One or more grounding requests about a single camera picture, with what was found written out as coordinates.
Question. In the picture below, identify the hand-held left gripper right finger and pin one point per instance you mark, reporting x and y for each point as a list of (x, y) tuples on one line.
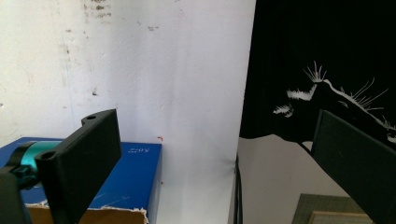
[(358, 161)]

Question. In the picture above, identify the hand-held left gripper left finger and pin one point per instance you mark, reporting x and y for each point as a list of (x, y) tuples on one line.
[(84, 161)]

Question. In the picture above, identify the grey green flat board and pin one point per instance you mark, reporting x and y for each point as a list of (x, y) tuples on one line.
[(323, 203)]

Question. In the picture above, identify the blue cardboard box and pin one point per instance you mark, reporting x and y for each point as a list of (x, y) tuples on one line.
[(137, 180)]

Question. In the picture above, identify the black cloth with white print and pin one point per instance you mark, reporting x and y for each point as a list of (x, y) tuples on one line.
[(311, 40)]

